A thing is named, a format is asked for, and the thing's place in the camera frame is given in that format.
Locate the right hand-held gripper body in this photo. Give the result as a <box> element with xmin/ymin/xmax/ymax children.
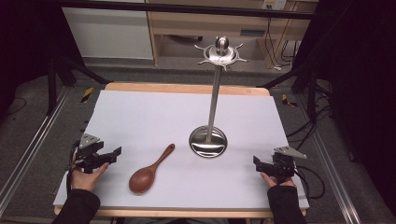
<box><xmin>260</xmin><ymin>146</ymin><xmax>308</xmax><ymax>184</ymax></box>

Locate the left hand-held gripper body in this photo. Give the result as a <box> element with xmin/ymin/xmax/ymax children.
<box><xmin>73</xmin><ymin>133</ymin><xmax>114</xmax><ymax>175</ymax></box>

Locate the brown wooden spoon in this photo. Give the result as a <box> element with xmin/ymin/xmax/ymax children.
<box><xmin>128</xmin><ymin>143</ymin><xmax>176</xmax><ymax>195</ymax></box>

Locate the steel utensil rack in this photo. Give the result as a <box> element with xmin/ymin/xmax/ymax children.
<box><xmin>188</xmin><ymin>35</ymin><xmax>249</xmax><ymax>159</ymax></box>

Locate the person's right hand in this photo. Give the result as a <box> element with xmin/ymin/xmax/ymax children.
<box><xmin>260</xmin><ymin>172</ymin><xmax>297</xmax><ymax>189</ymax></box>

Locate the person's left hand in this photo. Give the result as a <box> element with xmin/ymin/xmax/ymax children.
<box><xmin>70</xmin><ymin>161</ymin><xmax>110</xmax><ymax>193</ymax></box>

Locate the white table mat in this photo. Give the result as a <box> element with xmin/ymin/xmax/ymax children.
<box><xmin>52</xmin><ymin>90</ymin><xmax>310</xmax><ymax>210</ymax></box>

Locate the black metal stand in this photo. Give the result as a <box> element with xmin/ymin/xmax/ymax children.
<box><xmin>257</xmin><ymin>62</ymin><xmax>332</xmax><ymax>125</ymax></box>
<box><xmin>46</xmin><ymin>55</ymin><xmax>110</xmax><ymax>117</ymax></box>

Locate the wooden table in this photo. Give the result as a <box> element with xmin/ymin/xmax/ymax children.
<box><xmin>53</xmin><ymin>81</ymin><xmax>307</xmax><ymax>218</ymax></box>

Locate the white cabinet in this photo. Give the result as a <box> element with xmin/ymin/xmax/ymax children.
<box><xmin>61</xmin><ymin>7</ymin><xmax>154</xmax><ymax>61</ymax></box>

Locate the wooden desk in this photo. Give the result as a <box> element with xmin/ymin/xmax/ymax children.
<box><xmin>146</xmin><ymin>0</ymin><xmax>319</xmax><ymax>69</ymax></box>

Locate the black horizontal bar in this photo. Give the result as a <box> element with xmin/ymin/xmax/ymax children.
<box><xmin>59</xmin><ymin>0</ymin><xmax>316</xmax><ymax>21</ymax></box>

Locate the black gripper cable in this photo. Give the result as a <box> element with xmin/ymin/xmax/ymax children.
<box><xmin>64</xmin><ymin>139</ymin><xmax>82</xmax><ymax>197</ymax></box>
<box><xmin>292</xmin><ymin>165</ymin><xmax>327</xmax><ymax>200</ymax></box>

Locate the bundle of black floor cables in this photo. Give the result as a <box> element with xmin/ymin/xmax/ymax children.
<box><xmin>285</xmin><ymin>87</ymin><xmax>334</xmax><ymax>151</ymax></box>

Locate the metal floor rail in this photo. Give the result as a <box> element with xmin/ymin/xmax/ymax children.
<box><xmin>297</xmin><ymin>92</ymin><xmax>363</xmax><ymax>224</ymax></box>
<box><xmin>0</xmin><ymin>87</ymin><xmax>72</xmax><ymax>216</ymax></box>

